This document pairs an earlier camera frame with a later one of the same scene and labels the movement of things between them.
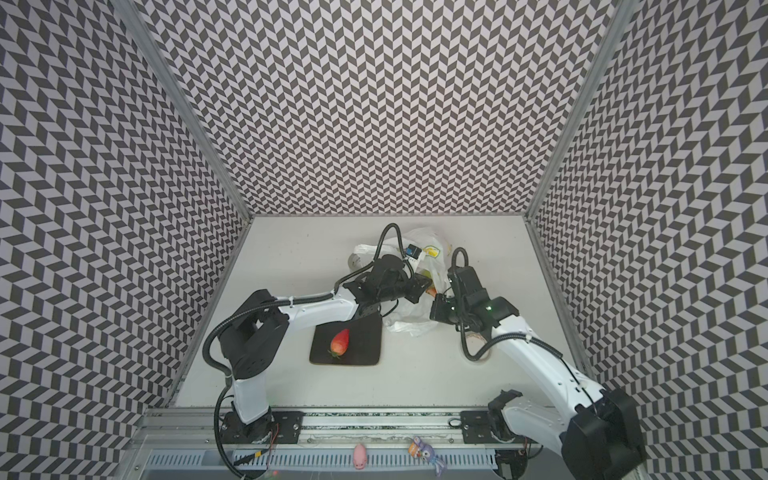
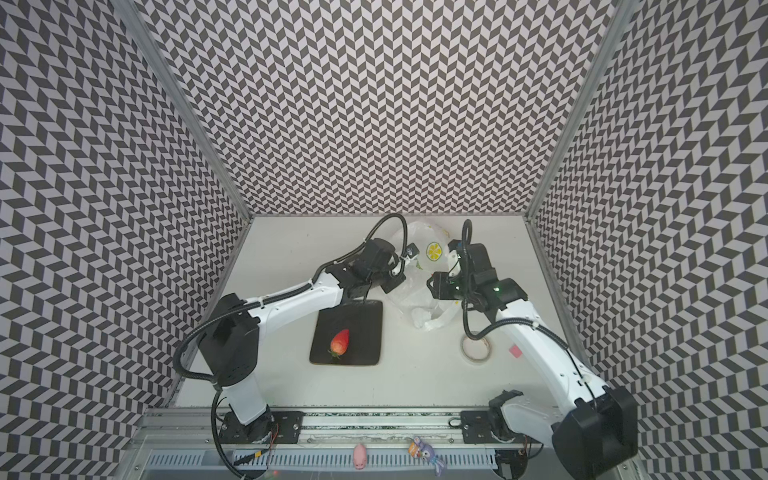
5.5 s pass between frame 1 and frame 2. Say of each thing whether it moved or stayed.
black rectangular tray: stayed
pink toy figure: stayed
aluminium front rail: stayed
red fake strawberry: stayed
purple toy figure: stayed
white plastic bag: moved
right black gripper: moved
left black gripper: moved
